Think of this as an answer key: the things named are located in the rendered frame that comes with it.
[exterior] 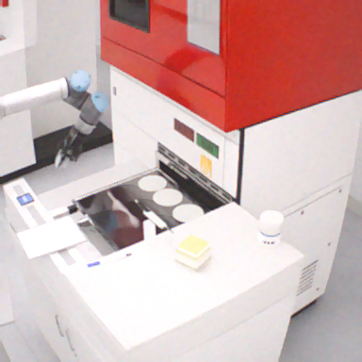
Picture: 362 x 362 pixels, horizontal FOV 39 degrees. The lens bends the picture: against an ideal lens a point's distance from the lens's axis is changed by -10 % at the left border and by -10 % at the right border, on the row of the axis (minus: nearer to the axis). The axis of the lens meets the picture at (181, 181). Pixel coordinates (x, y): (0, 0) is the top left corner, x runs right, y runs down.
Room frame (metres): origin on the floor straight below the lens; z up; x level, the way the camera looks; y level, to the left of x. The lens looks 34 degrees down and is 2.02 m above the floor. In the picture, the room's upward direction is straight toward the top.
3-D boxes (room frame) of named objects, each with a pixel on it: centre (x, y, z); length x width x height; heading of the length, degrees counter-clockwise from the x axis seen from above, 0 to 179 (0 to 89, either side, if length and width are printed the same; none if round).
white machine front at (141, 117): (1.81, 0.05, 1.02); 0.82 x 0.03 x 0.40; 35
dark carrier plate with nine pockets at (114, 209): (1.52, 0.13, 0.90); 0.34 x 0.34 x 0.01; 35
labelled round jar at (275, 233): (1.26, -0.26, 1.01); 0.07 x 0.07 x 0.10
